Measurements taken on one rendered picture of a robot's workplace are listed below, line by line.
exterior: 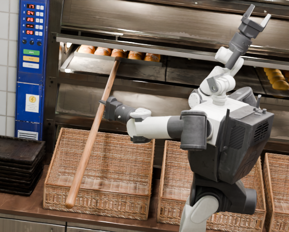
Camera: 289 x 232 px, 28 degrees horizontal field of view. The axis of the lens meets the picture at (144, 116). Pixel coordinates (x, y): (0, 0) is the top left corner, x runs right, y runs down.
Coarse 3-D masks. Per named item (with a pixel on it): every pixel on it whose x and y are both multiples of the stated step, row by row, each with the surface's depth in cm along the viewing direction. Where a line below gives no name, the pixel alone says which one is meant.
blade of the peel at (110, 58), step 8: (96, 48) 380; (80, 56) 359; (88, 56) 359; (96, 56) 358; (104, 56) 358; (144, 56) 376; (160, 56) 380; (144, 64) 359; (152, 64) 359; (160, 64) 358
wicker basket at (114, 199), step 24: (72, 144) 336; (96, 144) 336; (120, 144) 336; (144, 144) 336; (72, 168) 337; (96, 168) 338; (144, 168) 337; (48, 192) 298; (96, 192) 297; (120, 192) 296; (144, 192) 329; (120, 216) 301; (144, 216) 301
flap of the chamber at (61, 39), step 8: (56, 40) 306; (64, 40) 305; (72, 40) 305; (80, 40) 305; (112, 48) 305; (120, 48) 305; (128, 48) 305; (136, 48) 305; (144, 48) 305; (176, 56) 305; (184, 56) 305; (192, 56) 305; (200, 56) 304; (208, 56) 304; (248, 64) 304; (256, 64) 304; (264, 64) 304; (272, 64) 304; (280, 64) 304
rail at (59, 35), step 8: (88, 40) 305; (96, 40) 305; (104, 40) 305; (112, 40) 304; (152, 48) 305; (160, 48) 304; (168, 48) 304; (176, 48) 304; (240, 56) 304; (288, 64) 304
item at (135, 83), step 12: (60, 72) 327; (72, 72) 328; (84, 72) 330; (120, 84) 328; (132, 84) 327; (144, 84) 327; (156, 84) 327; (168, 84) 327; (180, 84) 330; (264, 96) 326; (276, 96) 329
